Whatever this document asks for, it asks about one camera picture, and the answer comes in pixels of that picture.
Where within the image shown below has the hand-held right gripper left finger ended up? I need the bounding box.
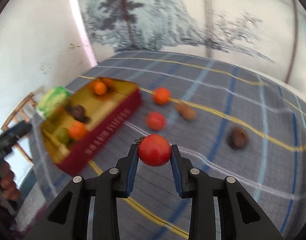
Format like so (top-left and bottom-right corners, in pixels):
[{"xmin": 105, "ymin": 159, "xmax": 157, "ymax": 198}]
[{"xmin": 28, "ymin": 144, "xmax": 140, "ymax": 240}]

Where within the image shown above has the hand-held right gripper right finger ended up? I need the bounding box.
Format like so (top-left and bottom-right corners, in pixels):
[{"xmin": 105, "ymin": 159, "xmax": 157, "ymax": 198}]
[{"xmin": 170, "ymin": 144, "xmax": 284, "ymax": 240}]

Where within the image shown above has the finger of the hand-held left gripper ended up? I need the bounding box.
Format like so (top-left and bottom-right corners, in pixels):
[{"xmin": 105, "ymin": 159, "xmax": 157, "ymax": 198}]
[{"xmin": 3, "ymin": 121, "xmax": 33, "ymax": 140}]

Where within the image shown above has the red tomato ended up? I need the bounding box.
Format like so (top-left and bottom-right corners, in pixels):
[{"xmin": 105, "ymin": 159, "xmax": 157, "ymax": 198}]
[
  {"xmin": 146, "ymin": 112, "xmax": 166, "ymax": 131},
  {"xmin": 137, "ymin": 134, "xmax": 172, "ymax": 167}
]

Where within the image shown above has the green round fruit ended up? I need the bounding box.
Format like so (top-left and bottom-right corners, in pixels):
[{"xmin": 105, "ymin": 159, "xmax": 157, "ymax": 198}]
[{"xmin": 56, "ymin": 127, "xmax": 71, "ymax": 144}]

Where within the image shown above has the red tin box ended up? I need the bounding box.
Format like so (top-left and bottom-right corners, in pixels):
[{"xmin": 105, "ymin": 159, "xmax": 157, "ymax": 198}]
[{"xmin": 41, "ymin": 77, "xmax": 142, "ymax": 177}]

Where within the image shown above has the small brown longan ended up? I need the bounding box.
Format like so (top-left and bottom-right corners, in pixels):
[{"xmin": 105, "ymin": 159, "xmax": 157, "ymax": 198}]
[{"xmin": 183, "ymin": 109, "xmax": 197, "ymax": 122}]

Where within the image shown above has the large orange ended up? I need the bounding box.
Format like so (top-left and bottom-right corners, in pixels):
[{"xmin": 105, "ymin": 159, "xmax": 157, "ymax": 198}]
[{"xmin": 68, "ymin": 122, "xmax": 88, "ymax": 141}]

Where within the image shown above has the dark purple mangosteen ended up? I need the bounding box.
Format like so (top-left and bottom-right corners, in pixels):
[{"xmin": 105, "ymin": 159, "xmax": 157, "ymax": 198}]
[
  {"xmin": 228, "ymin": 127, "xmax": 249, "ymax": 150},
  {"xmin": 68, "ymin": 104, "xmax": 86, "ymax": 121}
]

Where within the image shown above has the brown potato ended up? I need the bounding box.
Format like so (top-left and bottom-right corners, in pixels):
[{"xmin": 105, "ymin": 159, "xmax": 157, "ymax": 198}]
[{"xmin": 174, "ymin": 102, "xmax": 190, "ymax": 115}]

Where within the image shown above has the small orange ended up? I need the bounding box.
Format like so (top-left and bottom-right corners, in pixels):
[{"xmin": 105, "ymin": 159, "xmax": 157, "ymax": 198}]
[
  {"xmin": 153, "ymin": 87, "xmax": 171, "ymax": 105},
  {"xmin": 93, "ymin": 81, "xmax": 108, "ymax": 96}
]

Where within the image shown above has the person's left hand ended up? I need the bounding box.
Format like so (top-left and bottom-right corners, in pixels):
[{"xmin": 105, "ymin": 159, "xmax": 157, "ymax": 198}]
[{"xmin": 0, "ymin": 166, "xmax": 22, "ymax": 202}]

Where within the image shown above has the wooden chair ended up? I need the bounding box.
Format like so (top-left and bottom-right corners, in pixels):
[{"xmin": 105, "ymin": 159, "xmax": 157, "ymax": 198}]
[{"xmin": 1, "ymin": 92, "xmax": 43, "ymax": 165}]

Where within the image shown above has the green cabbage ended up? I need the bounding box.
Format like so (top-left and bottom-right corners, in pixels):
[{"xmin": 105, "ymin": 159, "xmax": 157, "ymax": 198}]
[{"xmin": 36, "ymin": 86, "xmax": 72, "ymax": 119}]

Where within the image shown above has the grey plaid blanket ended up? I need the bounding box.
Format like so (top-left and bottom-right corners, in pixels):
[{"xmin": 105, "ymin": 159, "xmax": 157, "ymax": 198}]
[{"xmin": 16, "ymin": 51, "xmax": 306, "ymax": 240}]

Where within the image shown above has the landscape painting screen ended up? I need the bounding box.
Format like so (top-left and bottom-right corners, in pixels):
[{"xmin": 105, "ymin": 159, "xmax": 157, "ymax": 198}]
[{"xmin": 73, "ymin": 0, "xmax": 306, "ymax": 85}]

